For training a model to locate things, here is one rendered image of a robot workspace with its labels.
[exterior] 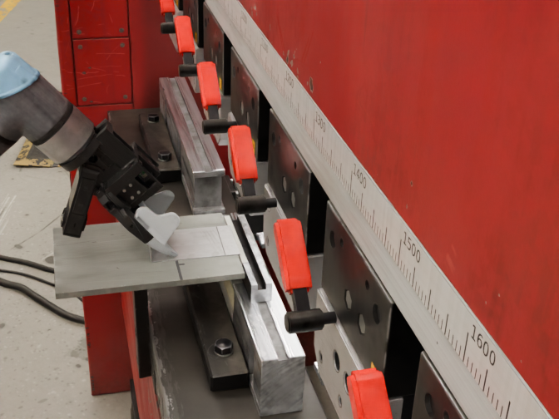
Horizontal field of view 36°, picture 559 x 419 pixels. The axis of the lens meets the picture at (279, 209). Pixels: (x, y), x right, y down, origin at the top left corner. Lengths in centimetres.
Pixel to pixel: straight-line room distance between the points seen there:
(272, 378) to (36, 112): 46
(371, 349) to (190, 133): 115
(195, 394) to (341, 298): 55
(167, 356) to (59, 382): 137
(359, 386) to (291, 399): 61
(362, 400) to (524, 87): 24
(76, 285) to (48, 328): 163
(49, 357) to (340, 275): 209
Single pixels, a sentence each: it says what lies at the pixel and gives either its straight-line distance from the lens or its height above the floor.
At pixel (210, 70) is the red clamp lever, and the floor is 131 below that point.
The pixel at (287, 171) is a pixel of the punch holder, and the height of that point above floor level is 131.
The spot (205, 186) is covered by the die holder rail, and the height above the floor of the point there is 93.
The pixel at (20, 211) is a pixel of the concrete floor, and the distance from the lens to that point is 351.
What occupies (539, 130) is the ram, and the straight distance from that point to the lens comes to 39.
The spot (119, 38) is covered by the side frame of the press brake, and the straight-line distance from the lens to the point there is 204.
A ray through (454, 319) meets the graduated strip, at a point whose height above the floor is 139.
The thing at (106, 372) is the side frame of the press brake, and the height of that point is 8.
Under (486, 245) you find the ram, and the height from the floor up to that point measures 145.
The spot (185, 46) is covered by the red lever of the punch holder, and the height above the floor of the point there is 128.
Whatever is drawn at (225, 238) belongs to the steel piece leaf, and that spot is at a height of 100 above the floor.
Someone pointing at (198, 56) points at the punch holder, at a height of 124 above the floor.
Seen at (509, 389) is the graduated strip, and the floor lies 139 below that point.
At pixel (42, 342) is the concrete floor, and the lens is 278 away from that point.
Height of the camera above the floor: 167
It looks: 29 degrees down
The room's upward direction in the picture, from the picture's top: 2 degrees clockwise
